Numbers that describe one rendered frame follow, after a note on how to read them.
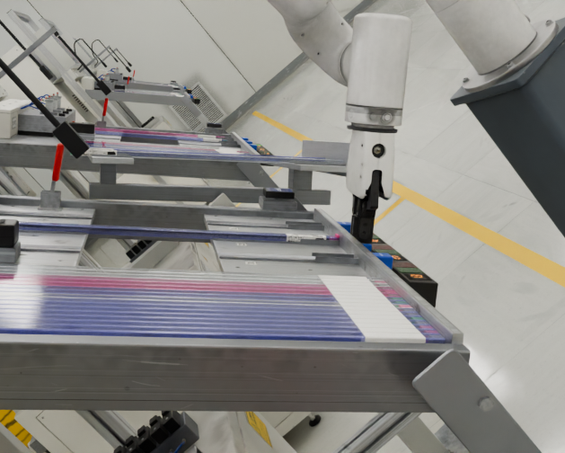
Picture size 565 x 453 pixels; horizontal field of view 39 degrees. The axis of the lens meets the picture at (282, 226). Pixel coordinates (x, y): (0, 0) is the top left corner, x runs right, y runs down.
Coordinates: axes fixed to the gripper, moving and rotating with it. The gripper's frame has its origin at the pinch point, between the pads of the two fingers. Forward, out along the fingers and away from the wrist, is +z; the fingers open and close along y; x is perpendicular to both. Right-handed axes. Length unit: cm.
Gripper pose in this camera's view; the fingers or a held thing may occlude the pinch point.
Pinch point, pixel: (361, 229)
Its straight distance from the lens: 122.5
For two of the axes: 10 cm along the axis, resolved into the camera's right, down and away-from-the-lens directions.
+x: -9.8, -0.5, -1.7
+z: -0.8, 9.8, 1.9
